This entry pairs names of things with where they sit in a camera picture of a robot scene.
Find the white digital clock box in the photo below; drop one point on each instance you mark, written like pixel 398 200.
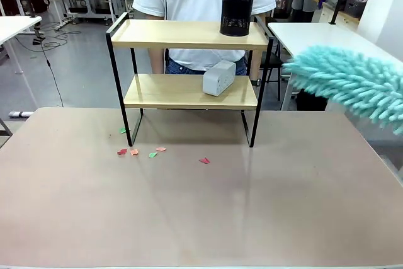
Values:
pixel 217 80

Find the red paper scrap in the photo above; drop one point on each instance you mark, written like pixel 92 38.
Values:
pixel 204 160
pixel 122 152

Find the orange paper scrap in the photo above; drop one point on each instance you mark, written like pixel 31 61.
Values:
pixel 161 149
pixel 134 152

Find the green paper scrap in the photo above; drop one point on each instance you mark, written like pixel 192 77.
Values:
pixel 123 130
pixel 153 155

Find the black mesh pen holder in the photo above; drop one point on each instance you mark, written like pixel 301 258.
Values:
pixel 236 14

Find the teal microfiber duster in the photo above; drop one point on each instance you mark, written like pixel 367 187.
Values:
pixel 352 80

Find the person's right forearm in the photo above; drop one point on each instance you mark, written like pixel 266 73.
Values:
pixel 157 61

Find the person's left forearm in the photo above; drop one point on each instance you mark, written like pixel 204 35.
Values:
pixel 255 64

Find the black folding chair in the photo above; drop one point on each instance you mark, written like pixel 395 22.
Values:
pixel 273 60

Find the large white table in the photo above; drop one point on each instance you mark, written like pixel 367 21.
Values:
pixel 315 39

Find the white power strip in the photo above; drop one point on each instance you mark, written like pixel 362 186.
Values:
pixel 20 113
pixel 61 25

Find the dark storage crate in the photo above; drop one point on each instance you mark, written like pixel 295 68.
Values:
pixel 355 5

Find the black backpack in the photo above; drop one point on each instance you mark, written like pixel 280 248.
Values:
pixel 39 0

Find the small white desk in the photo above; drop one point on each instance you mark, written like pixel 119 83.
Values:
pixel 15 25

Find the two-tier wooden shelf black frame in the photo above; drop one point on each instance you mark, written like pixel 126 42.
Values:
pixel 189 37

